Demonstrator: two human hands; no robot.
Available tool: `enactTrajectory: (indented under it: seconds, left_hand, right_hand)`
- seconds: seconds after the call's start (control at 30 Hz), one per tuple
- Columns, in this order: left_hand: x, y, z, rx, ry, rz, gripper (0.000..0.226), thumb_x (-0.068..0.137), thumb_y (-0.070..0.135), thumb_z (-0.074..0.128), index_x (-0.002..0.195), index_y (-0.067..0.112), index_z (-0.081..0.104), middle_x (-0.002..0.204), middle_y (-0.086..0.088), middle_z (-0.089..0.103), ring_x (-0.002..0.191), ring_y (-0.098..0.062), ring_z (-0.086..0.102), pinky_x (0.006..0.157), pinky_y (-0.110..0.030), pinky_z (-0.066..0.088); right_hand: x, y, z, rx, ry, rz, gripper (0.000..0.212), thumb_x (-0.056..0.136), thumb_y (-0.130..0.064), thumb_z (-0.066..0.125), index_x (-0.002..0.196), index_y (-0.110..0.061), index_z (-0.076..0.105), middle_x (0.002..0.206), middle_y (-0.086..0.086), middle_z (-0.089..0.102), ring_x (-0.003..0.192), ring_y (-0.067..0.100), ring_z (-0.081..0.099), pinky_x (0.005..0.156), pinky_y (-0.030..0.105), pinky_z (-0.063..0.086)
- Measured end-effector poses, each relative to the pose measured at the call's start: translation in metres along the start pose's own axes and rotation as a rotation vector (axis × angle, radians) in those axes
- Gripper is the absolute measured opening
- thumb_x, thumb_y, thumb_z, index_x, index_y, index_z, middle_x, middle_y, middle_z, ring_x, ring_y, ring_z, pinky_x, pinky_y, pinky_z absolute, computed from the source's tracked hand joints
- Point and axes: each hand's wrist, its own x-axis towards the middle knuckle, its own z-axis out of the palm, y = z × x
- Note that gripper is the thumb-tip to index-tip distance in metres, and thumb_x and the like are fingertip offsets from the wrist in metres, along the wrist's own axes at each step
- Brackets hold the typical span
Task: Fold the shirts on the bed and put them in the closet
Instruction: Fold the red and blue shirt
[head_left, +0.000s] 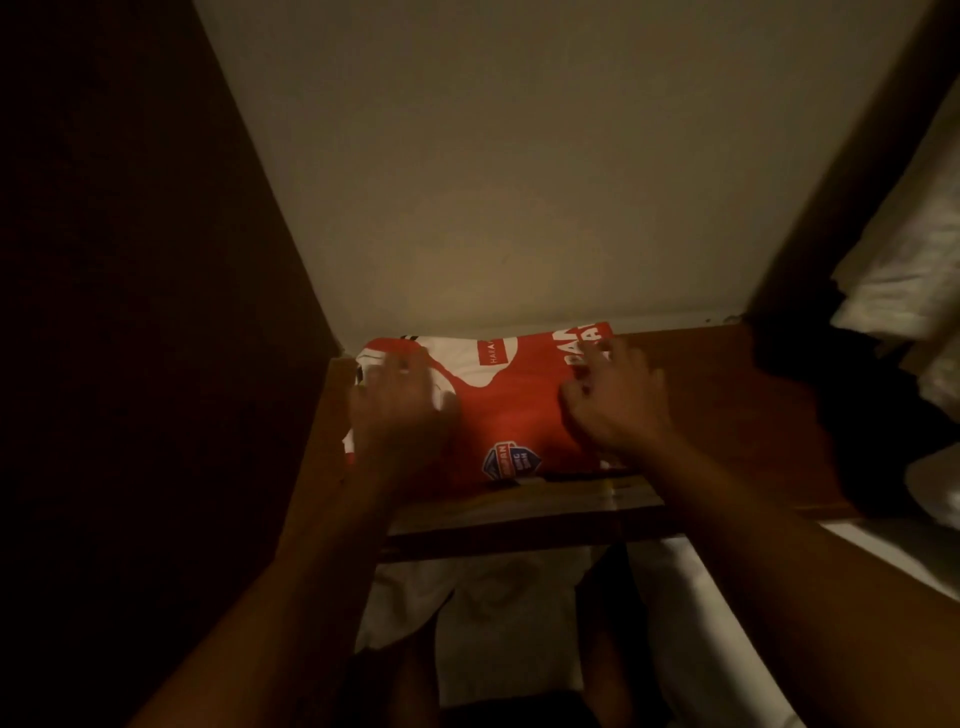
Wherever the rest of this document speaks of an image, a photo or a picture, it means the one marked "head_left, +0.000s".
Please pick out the person's left hand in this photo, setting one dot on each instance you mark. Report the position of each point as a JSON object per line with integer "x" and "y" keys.
{"x": 398, "y": 428}

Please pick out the person's right hand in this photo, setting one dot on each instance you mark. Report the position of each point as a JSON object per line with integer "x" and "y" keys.
{"x": 618, "y": 402}

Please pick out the red blue white jersey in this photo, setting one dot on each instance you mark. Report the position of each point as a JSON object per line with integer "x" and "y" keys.
{"x": 510, "y": 413}

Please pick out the wooden closet shelf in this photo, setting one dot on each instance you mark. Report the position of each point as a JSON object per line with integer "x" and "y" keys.
{"x": 750, "y": 413}

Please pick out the dark wooden wardrobe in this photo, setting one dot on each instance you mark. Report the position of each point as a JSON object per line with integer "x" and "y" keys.
{"x": 150, "y": 300}

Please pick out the person's left forearm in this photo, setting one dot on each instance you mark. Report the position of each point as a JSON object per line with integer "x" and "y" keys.
{"x": 278, "y": 623}

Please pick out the person's right forearm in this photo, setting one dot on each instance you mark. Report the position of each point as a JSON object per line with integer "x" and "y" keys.
{"x": 825, "y": 600}

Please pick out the small folded white cloth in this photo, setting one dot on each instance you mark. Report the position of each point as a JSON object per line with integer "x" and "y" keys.
{"x": 503, "y": 623}

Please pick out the large folded white cloth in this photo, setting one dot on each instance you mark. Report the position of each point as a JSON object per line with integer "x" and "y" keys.
{"x": 720, "y": 645}

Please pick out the white hanging robe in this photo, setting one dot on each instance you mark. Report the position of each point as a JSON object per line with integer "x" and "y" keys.
{"x": 915, "y": 255}

